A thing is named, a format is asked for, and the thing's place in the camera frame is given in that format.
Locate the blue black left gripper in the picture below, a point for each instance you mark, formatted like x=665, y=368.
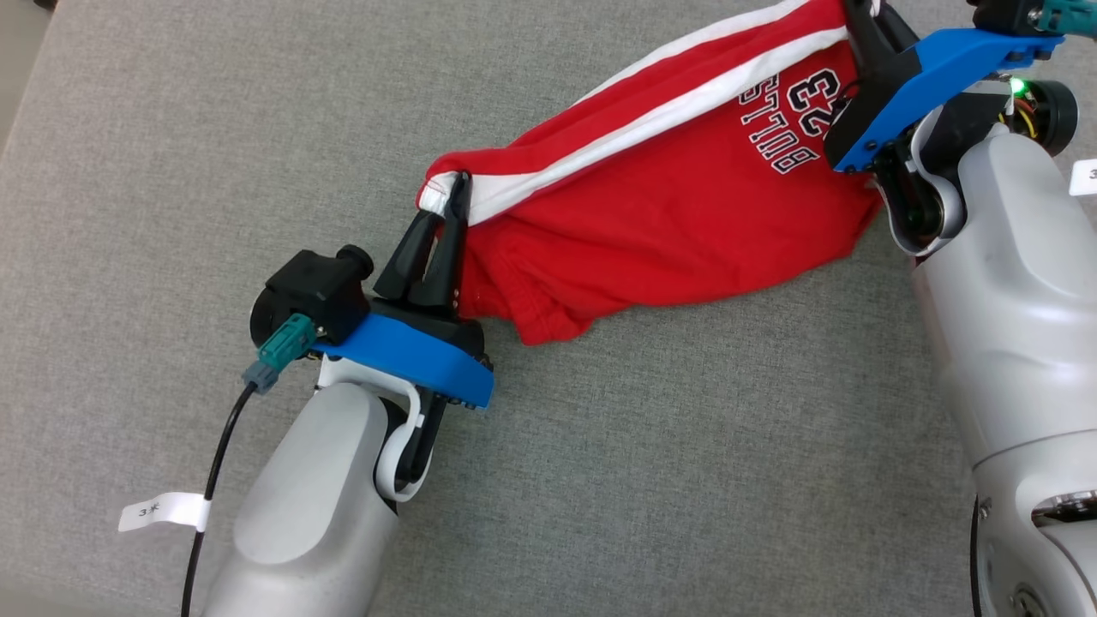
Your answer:
x=411, y=347

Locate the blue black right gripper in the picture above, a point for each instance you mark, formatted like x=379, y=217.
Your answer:
x=926, y=77

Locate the red white basketball shorts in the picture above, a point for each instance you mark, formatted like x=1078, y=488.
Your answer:
x=643, y=231

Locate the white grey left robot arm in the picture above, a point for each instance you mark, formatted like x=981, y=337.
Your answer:
x=300, y=514

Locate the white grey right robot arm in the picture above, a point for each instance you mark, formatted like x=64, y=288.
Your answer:
x=1020, y=300

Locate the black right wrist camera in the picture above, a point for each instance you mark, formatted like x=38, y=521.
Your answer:
x=1003, y=15

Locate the teal left camera connector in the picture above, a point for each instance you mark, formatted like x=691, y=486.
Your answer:
x=283, y=347

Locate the teal camera connector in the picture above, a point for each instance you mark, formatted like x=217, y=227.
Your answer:
x=283, y=347
x=1067, y=15

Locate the teal right camera connector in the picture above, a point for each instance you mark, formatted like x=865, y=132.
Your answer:
x=1067, y=15

